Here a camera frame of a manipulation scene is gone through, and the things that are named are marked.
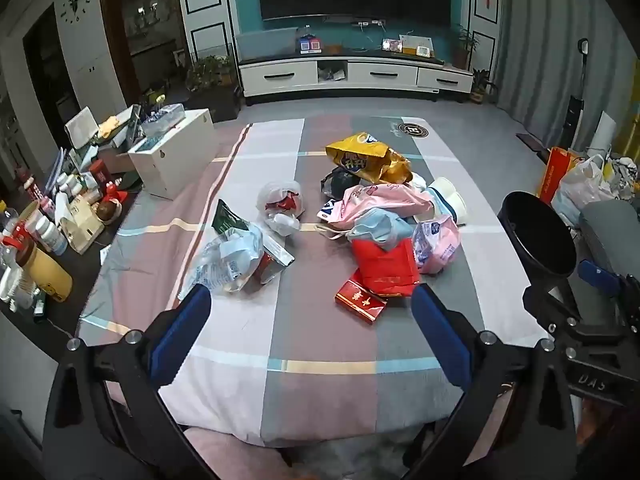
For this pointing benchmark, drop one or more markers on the pile of clothes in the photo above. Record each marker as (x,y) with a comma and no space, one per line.
(622,175)

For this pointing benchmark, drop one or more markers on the silver foil wrapper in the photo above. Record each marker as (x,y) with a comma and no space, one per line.
(225,217)

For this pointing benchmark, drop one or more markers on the orange shopping bag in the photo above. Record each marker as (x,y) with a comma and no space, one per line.
(555,175)

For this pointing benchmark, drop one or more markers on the grey curtain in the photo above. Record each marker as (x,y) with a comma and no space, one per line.
(540,35)

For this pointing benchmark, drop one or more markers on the cluster of bottles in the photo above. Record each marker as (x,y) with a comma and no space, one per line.
(45,225)

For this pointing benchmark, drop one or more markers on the red paper bag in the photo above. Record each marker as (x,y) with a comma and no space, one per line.
(385,265)

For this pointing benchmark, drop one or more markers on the red box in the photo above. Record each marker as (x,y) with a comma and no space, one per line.
(360,302)

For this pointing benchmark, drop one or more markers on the white television cabinet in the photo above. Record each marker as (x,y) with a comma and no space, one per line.
(380,72)

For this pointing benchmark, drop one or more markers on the small potted plant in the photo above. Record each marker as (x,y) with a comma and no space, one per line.
(482,85)

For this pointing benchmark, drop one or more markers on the white desk calendar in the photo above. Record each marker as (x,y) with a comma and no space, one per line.
(417,45)

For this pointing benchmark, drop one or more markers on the yellow snack bag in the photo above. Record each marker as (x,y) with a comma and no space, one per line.
(360,157)

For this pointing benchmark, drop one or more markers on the yellow thermos bottle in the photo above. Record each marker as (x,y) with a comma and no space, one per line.
(47,272)

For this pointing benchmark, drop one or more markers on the clear plastic bag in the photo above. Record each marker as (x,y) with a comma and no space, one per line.
(225,265)

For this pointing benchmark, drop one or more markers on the open cardboard box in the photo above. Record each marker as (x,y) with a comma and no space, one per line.
(117,152)

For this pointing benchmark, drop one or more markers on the white paper cup stack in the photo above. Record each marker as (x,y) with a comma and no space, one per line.
(447,200)

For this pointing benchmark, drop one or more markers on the white plastic bag red contents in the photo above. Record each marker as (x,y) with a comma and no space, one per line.
(280,220)

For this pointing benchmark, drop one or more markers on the pink picture box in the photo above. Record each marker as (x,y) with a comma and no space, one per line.
(392,45)

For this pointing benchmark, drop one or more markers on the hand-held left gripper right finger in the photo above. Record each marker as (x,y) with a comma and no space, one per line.
(440,330)

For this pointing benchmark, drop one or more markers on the black trash bin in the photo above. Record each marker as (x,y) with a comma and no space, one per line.
(530,230)

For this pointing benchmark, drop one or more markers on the grey sofa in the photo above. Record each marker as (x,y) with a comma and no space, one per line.
(605,230)

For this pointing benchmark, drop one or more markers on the beige cardboard box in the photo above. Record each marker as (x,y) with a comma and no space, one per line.
(82,230)

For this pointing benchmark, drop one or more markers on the yellow curtain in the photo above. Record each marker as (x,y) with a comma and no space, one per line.
(631,135)

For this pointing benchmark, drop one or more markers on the silver red packet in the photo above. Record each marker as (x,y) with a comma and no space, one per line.
(272,260)

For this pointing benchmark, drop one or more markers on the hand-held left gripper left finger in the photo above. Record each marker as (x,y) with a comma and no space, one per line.
(180,330)

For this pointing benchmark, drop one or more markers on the blue white packet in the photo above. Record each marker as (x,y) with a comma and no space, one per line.
(327,210)

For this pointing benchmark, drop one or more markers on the black wall clock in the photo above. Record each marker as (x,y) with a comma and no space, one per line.
(76,2)

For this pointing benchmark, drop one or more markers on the pink tissue packet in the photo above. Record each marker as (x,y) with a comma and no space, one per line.
(435,245)

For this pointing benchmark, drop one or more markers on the pink plastic bag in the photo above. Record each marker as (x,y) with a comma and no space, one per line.
(385,200)

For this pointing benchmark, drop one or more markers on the dark floor mat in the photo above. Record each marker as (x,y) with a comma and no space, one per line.
(531,142)

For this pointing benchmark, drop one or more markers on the white storage box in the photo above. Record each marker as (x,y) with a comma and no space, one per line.
(170,160)

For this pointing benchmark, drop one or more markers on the large white plastic bag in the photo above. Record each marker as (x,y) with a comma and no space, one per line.
(580,190)

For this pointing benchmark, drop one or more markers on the tall potted plant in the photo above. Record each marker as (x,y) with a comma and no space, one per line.
(464,45)

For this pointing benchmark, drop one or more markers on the grey board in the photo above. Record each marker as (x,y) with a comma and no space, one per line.
(265,42)

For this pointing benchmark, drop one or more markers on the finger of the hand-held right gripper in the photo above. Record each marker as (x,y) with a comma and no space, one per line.
(550,305)
(597,272)

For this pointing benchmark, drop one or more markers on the upright vacuum cleaner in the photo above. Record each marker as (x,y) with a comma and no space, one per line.
(575,105)

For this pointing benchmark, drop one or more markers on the blue face mask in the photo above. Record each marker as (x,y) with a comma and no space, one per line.
(377,225)

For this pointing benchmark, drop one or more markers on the group of leafy potted plants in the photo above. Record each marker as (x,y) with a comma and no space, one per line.
(210,72)

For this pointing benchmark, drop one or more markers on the black plastic bag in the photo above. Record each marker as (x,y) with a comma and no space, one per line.
(337,180)

